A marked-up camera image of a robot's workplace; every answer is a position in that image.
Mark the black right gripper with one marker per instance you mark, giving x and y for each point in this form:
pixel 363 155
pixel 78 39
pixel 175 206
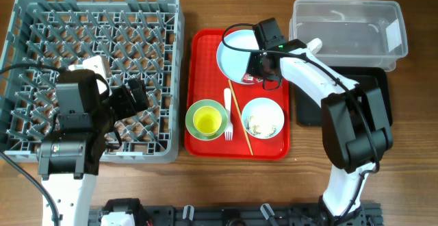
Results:
pixel 252 68

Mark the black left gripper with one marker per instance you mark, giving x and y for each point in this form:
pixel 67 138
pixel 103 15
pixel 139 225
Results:
pixel 121 95

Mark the red snack wrapper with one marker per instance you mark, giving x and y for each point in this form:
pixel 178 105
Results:
pixel 251 79

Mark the small light blue bowl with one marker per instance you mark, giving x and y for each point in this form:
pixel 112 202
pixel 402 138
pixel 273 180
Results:
pixel 267 108

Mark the yellow plastic cup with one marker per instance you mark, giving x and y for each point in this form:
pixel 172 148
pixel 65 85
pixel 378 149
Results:
pixel 207 120

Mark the rice and food scraps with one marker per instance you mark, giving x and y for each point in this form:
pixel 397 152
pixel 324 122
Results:
pixel 260 127

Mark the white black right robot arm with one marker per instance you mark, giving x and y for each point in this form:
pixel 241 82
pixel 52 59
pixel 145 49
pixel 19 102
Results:
pixel 355 127

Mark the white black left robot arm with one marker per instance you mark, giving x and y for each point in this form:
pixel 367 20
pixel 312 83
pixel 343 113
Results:
pixel 69 158

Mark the grey dishwasher rack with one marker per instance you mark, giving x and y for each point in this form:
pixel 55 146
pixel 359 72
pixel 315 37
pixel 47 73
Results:
pixel 139 38

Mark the clear plastic waste bin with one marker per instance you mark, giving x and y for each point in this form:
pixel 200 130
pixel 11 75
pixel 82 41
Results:
pixel 360 33

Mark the large light blue plate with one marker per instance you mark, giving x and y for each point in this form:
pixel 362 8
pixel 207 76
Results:
pixel 233 63

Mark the wooden chopstick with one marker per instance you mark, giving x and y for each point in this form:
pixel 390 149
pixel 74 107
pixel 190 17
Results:
pixel 240 117

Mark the red plastic serving tray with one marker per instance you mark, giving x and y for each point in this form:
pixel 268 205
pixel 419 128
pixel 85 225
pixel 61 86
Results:
pixel 206 81

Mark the white plastic fork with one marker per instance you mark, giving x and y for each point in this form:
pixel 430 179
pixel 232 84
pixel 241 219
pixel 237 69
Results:
pixel 228 133

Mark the green saucer bowl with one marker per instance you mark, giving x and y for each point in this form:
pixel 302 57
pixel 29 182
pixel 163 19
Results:
pixel 190 115

